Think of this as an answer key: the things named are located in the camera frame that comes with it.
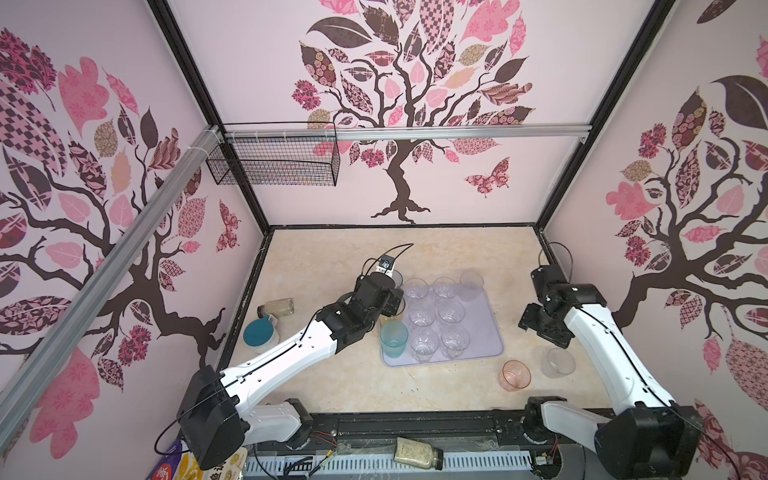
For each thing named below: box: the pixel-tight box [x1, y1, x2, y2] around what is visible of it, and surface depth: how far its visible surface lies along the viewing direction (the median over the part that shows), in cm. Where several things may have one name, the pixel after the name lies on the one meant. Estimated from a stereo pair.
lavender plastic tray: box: [381, 286, 504, 368], surface depth 92 cm
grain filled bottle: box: [393, 437, 444, 470], surface depth 68 cm
